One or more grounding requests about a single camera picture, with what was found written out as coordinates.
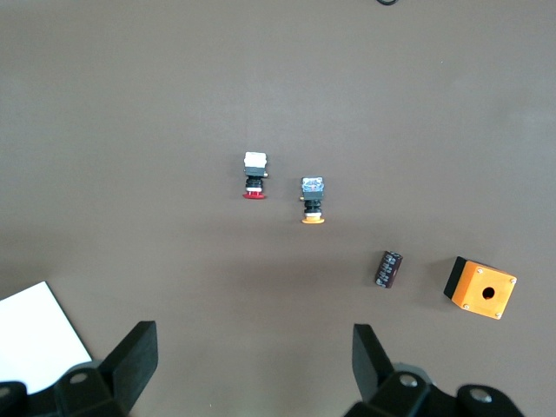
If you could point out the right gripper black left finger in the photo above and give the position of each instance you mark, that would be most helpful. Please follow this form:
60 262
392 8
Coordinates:
121 373

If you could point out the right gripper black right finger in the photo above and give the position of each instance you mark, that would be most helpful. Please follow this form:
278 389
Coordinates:
382 386

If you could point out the red push button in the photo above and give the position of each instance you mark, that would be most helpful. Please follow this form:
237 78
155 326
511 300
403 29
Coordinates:
255 176

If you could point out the white drawer cabinet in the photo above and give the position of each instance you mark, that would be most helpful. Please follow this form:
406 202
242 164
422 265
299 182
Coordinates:
35 334

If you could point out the yellow push button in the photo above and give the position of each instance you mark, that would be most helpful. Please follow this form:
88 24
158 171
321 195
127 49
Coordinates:
313 200

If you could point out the small black terminal block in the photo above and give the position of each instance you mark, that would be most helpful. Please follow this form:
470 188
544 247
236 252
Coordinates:
388 269

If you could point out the orange black button enclosure box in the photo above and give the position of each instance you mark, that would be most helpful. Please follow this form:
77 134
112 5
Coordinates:
486 293

